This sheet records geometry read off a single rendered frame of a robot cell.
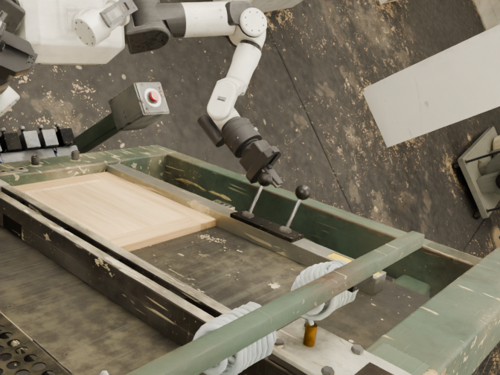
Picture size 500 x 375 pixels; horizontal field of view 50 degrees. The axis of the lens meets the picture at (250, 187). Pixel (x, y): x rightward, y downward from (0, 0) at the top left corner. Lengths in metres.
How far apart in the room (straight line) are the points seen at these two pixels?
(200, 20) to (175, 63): 1.94
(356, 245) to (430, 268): 0.20
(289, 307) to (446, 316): 0.46
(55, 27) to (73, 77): 1.67
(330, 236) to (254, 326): 1.01
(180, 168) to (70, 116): 1.13
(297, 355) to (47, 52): 0.87
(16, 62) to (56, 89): 1.99
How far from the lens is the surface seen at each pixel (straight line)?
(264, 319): 0.52
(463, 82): 4.76
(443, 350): 0.86
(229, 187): 1.70
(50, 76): 2.91
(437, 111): 4.87
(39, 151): 1.85
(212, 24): 1.51
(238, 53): 1.53
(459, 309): 0.99
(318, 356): 0.76
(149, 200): 1.52
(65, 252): 1.16
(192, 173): 1.81
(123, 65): 3.18
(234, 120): 1.44
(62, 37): 1.31
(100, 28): 1.23
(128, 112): 1.94
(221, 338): 0.49
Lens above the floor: 2.33
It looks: 42 degrees down
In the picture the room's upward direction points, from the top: 69 degrees clockwise
